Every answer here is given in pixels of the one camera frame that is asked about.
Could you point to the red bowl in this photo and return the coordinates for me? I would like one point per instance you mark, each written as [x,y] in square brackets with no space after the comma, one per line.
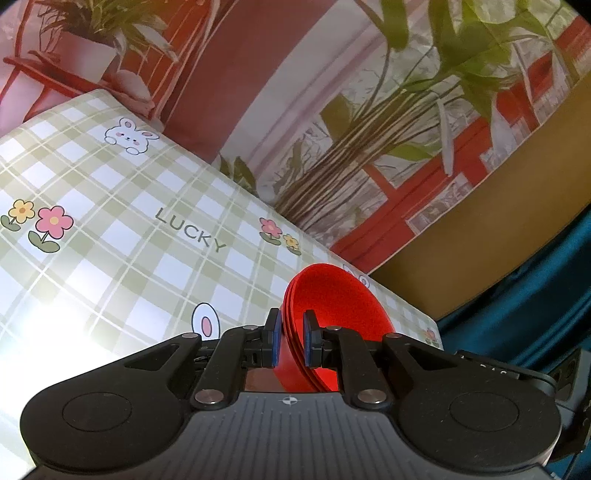
[338,298]

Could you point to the printed backdrop cloth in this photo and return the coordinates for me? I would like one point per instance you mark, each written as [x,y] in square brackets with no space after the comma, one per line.
[363,123]

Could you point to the green checkered tablecloth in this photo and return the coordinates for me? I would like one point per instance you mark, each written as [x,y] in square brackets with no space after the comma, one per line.
[105,252]

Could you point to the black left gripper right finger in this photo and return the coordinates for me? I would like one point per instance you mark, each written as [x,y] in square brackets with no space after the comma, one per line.
[344,351]

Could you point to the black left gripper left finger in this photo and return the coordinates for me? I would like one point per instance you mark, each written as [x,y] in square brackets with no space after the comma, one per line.
[224,363]

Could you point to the teal curtain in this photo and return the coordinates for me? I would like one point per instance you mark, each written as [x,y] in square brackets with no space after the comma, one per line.
[537,315]

